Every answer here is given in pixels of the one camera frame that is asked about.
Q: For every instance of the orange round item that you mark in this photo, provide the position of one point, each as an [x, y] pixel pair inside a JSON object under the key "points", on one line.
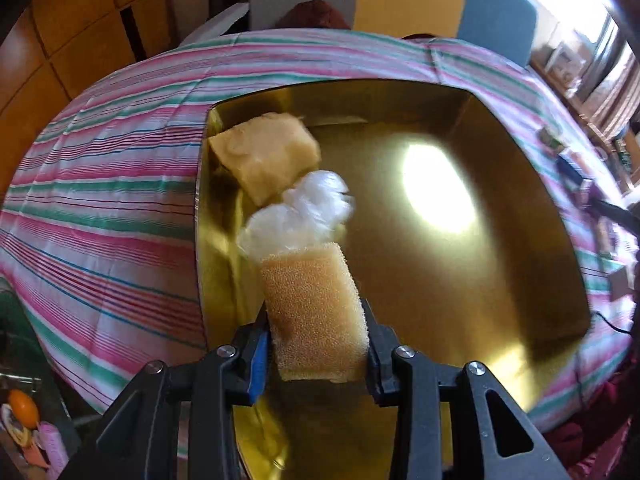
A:
{"points": [[23, 407]]}

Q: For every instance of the yellow sponge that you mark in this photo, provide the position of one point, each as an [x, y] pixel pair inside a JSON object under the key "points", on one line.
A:
{"points": [[312, 305]]}

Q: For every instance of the wooden wardrobe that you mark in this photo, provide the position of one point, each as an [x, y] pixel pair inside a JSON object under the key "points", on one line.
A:
{"points": [[75, 20]]}

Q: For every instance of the dark red blanket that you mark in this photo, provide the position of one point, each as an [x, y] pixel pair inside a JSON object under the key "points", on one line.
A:
{"points": [[610, 410]]}

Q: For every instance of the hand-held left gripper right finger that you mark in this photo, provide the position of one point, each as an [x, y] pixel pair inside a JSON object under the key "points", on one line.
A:
{"points": [[380, 375]]}

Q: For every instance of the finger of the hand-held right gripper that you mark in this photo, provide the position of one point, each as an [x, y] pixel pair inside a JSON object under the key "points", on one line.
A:
{"points": [[617, 217]]}

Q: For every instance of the grey bed rail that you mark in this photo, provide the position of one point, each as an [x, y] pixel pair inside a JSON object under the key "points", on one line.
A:
{"points": [[220, 22]]}

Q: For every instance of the pink green striped sheet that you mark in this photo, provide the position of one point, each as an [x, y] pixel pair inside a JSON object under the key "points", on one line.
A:
{"points": [[110, 210]]}

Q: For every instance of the pink plastic item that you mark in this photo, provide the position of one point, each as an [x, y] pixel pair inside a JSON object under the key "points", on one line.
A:
{"points": [[52, 442]]}

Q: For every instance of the yellow folded cloth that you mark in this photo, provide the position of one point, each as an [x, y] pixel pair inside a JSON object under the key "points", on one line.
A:
{"points": [[265, 155]]}

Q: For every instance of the striped curtain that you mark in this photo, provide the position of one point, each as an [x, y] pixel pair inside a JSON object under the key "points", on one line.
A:
{"points": [[612, 85]]}

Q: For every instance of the brown plush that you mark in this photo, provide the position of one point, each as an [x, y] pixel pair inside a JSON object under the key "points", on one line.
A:
{"points": [[315, 15]]}

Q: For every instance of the white plastic bag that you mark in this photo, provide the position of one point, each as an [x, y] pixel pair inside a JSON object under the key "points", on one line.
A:
{"points": [[300, 210]]}

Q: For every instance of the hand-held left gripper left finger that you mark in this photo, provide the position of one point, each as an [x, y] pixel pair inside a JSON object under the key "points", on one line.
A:
{"points": [[257, 365]]}

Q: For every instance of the gold box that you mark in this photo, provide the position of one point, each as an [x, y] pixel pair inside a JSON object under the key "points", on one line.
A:
{"points": [[475, 285]]}

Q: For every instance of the white carton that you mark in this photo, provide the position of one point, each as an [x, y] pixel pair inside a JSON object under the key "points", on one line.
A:
{"points": [[565, 60]]}

